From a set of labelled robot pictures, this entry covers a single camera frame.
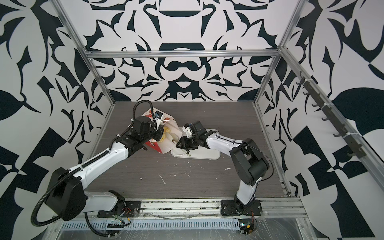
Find black hook rack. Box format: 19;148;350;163
297;72;367;159

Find white plastic tray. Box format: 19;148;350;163
171;127;221;160

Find white-tipped steel tongs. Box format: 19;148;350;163
167;133;191;158

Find small electronics board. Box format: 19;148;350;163
239;218;258;235

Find yellow fake bread piece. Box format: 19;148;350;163
159;127;171;143

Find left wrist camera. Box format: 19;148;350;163
154;111;164;120

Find red white paper bag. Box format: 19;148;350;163
146;108;182;154

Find white slotted cable duct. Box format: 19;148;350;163
61;218;241;231

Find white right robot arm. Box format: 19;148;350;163
176;121;270;214

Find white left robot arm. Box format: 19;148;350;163
31;113;164;227

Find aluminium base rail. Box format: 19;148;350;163
53;197;307;221

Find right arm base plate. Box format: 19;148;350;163
221;199;263;217

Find black corrugated cable hose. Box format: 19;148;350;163
30;149;109;238

